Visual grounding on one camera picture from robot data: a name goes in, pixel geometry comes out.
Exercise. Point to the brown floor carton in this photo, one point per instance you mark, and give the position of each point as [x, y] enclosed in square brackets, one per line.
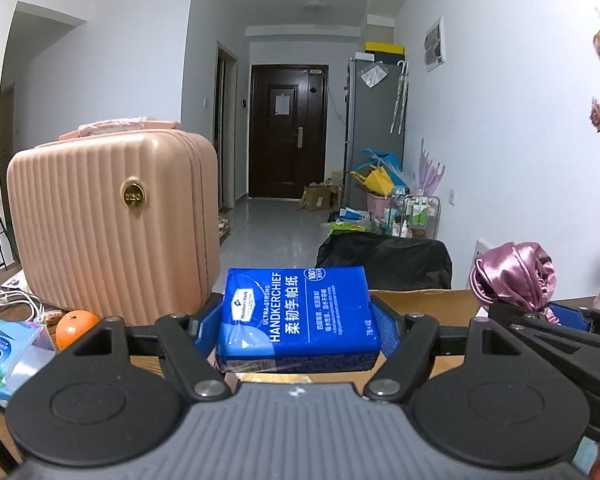
[320, 199]

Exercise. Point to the pink ribbed suitcase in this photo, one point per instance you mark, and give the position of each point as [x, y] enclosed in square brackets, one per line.
[110, 230]

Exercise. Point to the pink cloth bundle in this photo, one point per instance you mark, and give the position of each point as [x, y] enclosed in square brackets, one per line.
[115, 127]

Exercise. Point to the pink satin scrunchie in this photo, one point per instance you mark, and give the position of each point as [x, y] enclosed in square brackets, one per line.
[515, 272]

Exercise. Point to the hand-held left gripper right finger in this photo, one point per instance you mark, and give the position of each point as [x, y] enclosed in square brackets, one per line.
[387, 330]

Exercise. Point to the dark brown door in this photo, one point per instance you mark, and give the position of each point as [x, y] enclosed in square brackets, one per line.
[287, 150]

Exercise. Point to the pink bin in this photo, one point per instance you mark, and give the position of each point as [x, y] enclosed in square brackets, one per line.
[380, 205]

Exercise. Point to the blue bag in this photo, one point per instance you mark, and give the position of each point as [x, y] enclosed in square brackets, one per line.
[382, 160]

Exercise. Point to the yellow bag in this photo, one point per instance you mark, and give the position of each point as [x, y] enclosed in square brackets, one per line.
[375, 180]

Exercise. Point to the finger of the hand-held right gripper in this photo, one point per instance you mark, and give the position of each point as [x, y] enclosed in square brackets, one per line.
[570, 314]
[540, 327]

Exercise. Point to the yellow and black box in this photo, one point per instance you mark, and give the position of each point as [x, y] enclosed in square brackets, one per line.
[384, 52]

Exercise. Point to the white flat board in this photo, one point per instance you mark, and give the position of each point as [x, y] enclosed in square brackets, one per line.
[482, 250]

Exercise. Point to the small clear plastic pouch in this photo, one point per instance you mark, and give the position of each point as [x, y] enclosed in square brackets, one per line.
[374, 75]

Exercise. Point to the blue handkerchief pack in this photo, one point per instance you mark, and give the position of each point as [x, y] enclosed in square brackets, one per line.
[295, 315]

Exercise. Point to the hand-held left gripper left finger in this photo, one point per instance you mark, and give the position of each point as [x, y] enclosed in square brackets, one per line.
[207, 330]

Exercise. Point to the clear folded umbrella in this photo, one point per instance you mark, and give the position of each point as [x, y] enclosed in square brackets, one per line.
[401, 95]

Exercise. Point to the black cloth cover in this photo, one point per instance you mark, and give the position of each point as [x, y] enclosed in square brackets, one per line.
[385, 262]

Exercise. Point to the orange fruit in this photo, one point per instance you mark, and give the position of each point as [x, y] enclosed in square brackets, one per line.
[75, 327]

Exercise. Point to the grey refrigerator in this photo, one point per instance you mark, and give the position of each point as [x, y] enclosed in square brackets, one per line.
[370, 120]

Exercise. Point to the white paper sheet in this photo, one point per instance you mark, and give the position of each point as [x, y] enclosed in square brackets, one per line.
[283, 104]

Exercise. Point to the light blue tissue pack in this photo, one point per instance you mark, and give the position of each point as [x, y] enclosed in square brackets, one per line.
[5, 355]

